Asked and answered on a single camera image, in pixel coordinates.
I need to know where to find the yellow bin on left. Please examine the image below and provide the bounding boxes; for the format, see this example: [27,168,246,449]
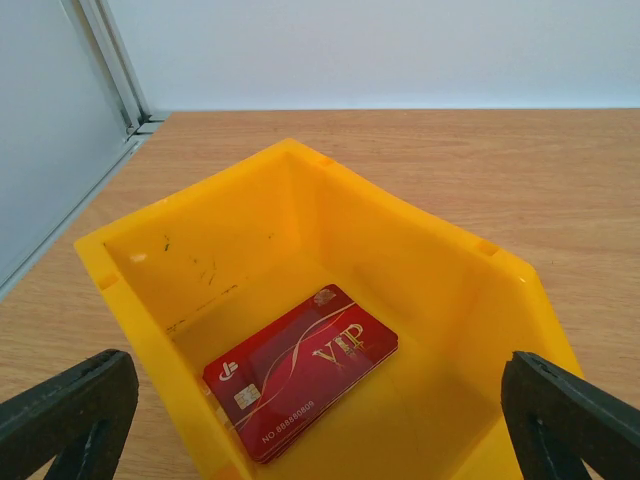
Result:
[75,139,580,479]

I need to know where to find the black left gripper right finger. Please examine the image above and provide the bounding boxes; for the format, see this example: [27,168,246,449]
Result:
[501,351,639,479]

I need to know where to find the aluminium frame post left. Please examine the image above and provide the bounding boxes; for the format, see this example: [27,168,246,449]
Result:
[1,1,167,295]

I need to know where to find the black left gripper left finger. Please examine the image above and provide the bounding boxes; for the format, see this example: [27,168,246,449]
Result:
[1,349,139,479]

